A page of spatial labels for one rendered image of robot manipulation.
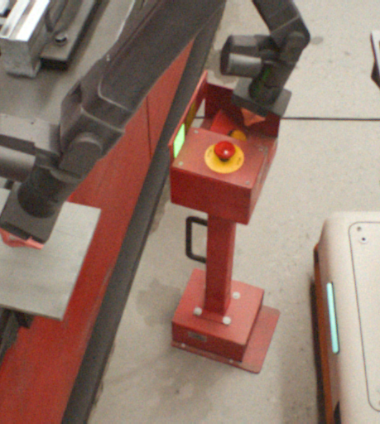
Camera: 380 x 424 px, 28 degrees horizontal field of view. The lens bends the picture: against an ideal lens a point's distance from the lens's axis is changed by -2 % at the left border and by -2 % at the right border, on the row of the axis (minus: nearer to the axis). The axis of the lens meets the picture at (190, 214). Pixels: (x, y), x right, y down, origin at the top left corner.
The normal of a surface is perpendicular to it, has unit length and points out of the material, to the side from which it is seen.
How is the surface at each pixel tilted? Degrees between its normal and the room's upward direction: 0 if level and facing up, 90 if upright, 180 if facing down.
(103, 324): 0
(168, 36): 79
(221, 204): 90
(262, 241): 0
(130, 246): 0
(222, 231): 90
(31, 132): 26
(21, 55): 90
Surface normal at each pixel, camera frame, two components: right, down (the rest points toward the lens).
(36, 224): 0.49, -0.39
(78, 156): 0.11, 0.72
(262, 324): 0.00, -0.57
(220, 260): -0.34, 0.77
